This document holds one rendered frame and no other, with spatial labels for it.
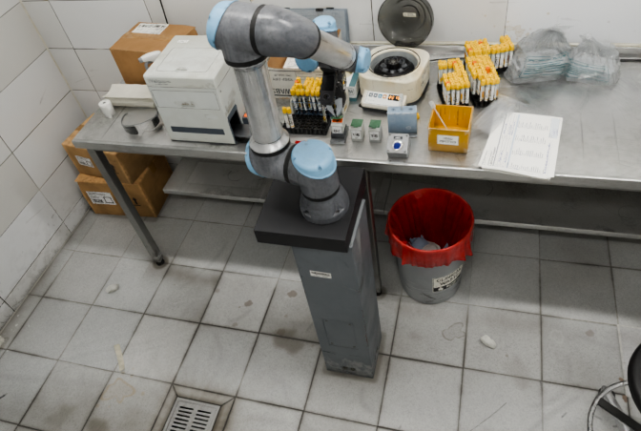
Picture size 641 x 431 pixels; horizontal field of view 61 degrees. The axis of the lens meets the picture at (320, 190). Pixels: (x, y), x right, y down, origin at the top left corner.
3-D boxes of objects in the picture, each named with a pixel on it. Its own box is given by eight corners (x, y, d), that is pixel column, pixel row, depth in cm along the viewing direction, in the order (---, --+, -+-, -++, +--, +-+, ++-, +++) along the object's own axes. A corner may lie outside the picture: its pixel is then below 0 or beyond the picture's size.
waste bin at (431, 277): (381, 306, 245) (374, 245, 214) (394, 243, 269) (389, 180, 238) (466, 318, 235) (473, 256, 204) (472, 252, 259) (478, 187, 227)
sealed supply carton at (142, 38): (124, 83, 244) (107, 47, 231) (153, 55, 259) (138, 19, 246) (181, 90, 233) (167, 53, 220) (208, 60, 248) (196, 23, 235)
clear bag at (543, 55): (508, 87, 202) (514, 43, 189) (497, 62, 215) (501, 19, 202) (579, 78, 200) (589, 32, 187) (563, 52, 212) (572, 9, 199)
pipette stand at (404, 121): (388, 138, 192) (386, 115, 185) (389, 126, 197) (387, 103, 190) (417, 137, 190) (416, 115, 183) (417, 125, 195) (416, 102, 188)
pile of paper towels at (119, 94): (104, 106, 233) (99, 96, 230) (116, 92, 240) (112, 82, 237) (155, 108, 227) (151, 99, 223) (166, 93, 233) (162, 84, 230)
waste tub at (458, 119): (427, 151, 185) (426, 128, 178) (433, 126, 193) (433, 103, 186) (467, 154, 181) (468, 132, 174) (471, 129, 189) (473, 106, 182)
